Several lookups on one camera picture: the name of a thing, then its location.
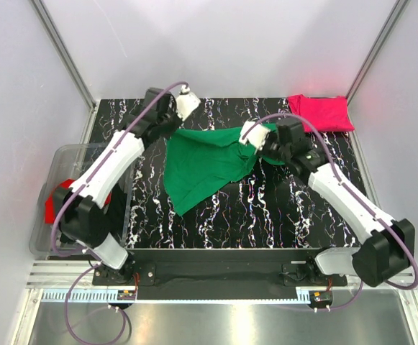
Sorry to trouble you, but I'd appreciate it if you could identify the green t shirt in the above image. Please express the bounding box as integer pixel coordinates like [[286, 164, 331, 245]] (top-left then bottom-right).
[[163, 123, 285, 216]]

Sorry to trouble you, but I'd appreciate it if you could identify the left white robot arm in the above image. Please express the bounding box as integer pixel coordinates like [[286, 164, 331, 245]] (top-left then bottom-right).
[[50, 82, 200, 285]]

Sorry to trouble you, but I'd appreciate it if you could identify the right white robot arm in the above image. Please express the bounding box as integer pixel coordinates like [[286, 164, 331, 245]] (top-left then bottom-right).
[[239, 115, 418, 290]]

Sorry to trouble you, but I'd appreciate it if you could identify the folded pink t shirt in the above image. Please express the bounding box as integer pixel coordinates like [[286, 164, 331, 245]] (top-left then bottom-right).
[[287, 94, 355, 132]]

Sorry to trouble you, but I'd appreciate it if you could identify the black t shirt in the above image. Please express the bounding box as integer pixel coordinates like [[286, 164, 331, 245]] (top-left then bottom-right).
[[58, 186, 127, 249]]

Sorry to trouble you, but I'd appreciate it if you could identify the clear plastic bin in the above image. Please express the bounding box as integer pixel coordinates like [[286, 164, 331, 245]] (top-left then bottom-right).
[[29, 143, 134, 257]]

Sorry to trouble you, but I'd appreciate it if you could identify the red t shirt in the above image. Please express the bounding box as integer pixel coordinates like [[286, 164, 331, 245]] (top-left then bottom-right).
[[44, 179, 74, 225]]

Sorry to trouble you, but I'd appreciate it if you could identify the right orange connector block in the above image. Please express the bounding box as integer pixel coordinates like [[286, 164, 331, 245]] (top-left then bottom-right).
[[312, 290, 333, 304]]

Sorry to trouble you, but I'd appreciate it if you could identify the orange connector block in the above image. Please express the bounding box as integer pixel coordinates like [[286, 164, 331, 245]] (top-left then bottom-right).
[[312, 290, 333, 304], [117, 290, 137, 300]]

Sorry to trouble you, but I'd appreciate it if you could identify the left orange connector block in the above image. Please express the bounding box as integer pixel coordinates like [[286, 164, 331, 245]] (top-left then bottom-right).
[[117, 290, 137, 300]]

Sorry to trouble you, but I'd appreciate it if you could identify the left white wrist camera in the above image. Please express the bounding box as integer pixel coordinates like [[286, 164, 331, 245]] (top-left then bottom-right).
[[176, 85, 201, 122]]

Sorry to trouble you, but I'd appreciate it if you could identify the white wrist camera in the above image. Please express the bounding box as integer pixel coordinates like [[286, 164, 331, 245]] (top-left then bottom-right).
[[176, 85, 201, 122], [238, 121, 271, 150]]

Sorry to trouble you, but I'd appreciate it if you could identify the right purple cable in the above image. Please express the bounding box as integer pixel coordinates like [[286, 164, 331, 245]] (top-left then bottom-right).
[[240, 113, 418, 312]]

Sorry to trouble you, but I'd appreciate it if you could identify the purple cable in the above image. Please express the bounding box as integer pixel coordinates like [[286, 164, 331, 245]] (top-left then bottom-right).
[[50, 80, 189, 344], [240, 113, 418, 312]]

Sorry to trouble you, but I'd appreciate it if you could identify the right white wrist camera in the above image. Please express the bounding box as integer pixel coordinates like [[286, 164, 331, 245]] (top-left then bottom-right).
[[238, 121, 271, 150]]

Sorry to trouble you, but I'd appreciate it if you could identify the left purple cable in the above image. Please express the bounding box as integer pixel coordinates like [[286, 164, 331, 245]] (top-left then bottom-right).
[[50, 80, 189, 344]]

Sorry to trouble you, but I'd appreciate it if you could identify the left aluminium frame post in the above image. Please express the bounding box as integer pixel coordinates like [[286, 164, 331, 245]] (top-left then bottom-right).
[[30, 0, 99, 110]]

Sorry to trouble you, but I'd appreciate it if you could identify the aluminium frame post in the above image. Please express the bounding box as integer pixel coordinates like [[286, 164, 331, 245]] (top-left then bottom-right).
[[346, 0, 411, 105], [30, 0, 99, 110]]

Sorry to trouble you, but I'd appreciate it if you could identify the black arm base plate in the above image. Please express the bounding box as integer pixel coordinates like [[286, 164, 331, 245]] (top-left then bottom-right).
[[93, 249, 347, 287]]

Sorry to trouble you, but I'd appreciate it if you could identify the right aluminium frame post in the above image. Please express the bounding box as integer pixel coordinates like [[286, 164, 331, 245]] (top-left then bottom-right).
[[346, 0, 411, 105]]

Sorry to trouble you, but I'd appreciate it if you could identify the aluminium front rail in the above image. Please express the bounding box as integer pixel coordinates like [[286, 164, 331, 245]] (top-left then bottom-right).
[[25, 260, 418, 291]]

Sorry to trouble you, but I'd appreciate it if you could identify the white slotted cable duct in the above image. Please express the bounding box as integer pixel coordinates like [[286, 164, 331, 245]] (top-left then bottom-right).
[[42, 287, 311, 305]]

